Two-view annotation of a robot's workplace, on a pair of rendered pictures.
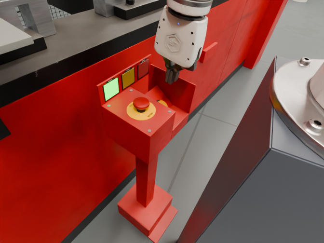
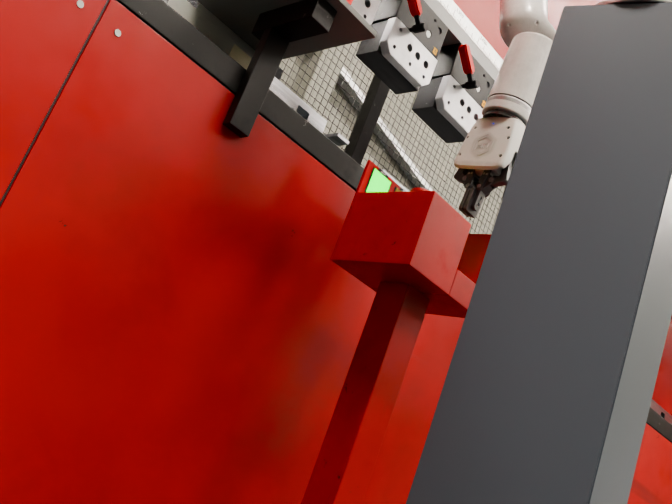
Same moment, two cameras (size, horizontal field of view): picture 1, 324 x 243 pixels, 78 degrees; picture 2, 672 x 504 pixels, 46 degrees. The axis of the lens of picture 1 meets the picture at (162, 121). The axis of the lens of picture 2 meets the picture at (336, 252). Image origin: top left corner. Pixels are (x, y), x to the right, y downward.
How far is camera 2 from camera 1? 113 cm
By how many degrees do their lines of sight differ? 65
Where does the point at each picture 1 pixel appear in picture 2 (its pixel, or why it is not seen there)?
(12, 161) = (202, 181)
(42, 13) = not seen: hidden behind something
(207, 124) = not seen: outside the picture
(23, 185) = (166, 238)
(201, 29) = (519, 126)
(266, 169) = (565, 22)
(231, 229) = (548, 126)
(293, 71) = not seen: hidden behind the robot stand
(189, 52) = (503, 147)
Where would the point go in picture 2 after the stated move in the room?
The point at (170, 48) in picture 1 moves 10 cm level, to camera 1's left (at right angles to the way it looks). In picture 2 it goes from (478, 152) to (420, 138)
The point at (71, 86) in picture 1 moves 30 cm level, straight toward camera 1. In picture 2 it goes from (317, 180) to (387, 120)
